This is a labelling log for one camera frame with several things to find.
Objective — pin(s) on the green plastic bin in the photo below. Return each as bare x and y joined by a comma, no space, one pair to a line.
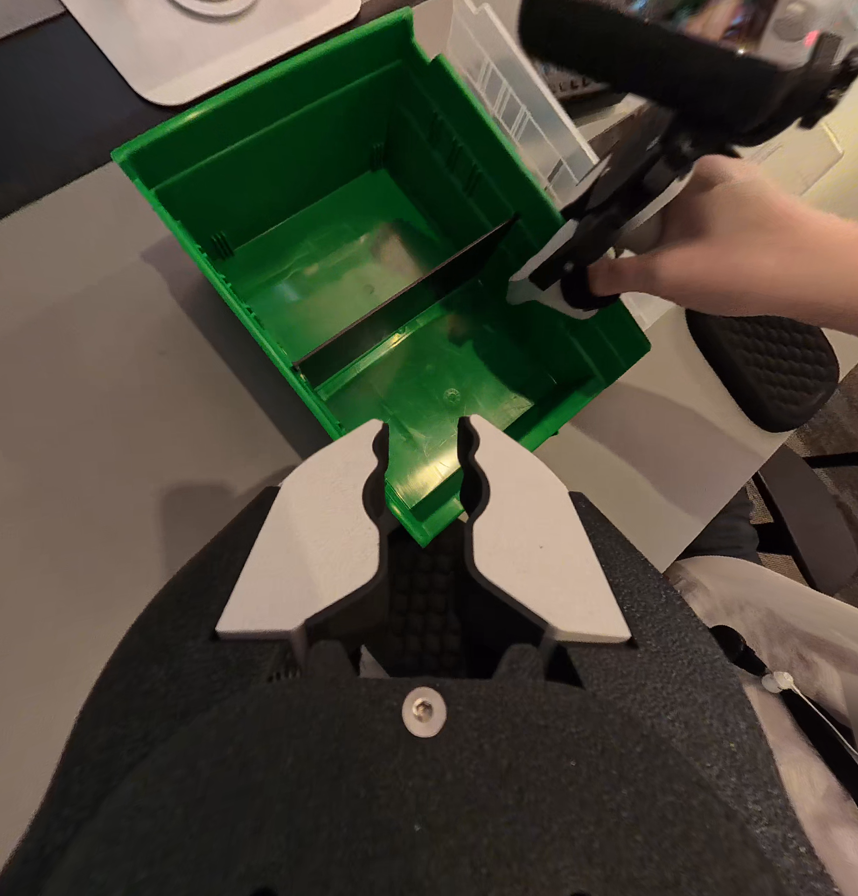
331,210

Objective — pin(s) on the black wrist rest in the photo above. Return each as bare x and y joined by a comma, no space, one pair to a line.
772,371

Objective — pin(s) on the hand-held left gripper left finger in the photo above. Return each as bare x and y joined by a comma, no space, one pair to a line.
296,560

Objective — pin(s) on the person's right hand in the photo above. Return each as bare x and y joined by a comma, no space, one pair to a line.
737,245

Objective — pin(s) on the black office chair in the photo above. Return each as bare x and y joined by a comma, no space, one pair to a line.
814,532

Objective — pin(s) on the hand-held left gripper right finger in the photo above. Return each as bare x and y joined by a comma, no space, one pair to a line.
541,560

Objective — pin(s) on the clear plastic box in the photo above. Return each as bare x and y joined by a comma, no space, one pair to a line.
513,91

